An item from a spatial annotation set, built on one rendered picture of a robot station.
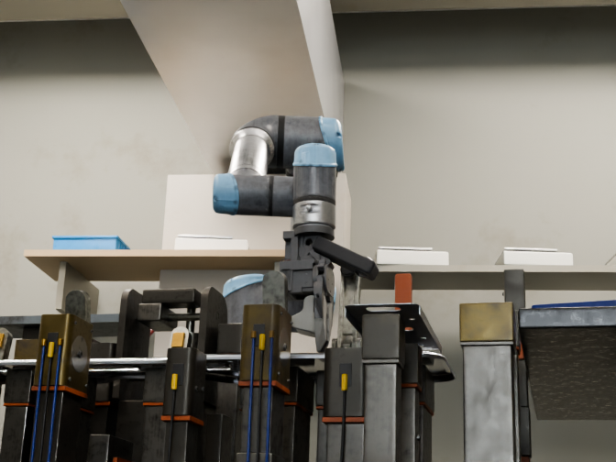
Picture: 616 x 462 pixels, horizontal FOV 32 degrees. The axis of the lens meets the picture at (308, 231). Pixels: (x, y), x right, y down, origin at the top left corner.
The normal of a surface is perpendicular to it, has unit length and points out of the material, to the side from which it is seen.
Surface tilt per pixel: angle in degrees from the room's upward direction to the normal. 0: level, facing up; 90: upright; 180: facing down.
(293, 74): 180
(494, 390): 90
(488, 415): 90
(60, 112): 90
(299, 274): 90
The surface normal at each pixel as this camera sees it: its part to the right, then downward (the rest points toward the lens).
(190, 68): -0.04, 0.95
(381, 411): -0.23, -0.31
